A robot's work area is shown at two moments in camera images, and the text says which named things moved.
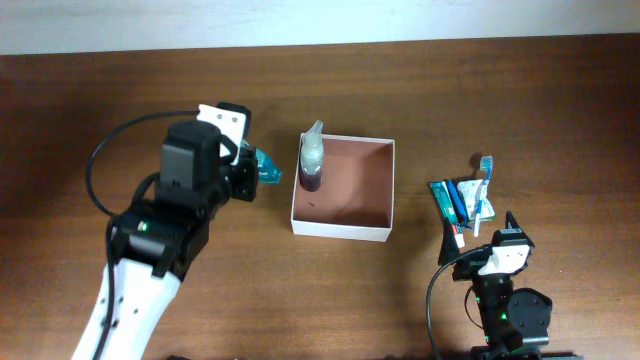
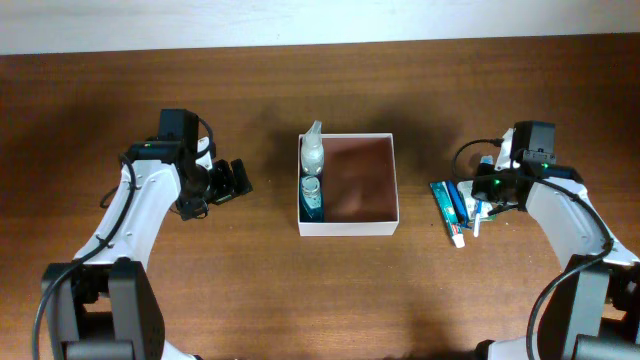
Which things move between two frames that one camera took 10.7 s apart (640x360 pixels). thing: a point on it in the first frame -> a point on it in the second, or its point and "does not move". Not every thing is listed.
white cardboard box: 356,198 does not move
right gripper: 469,266 -> 482,190
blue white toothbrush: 486,164 does not move
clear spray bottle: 312,158 does not move
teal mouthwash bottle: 267,172 -> 311,199
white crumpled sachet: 474,191 does not move
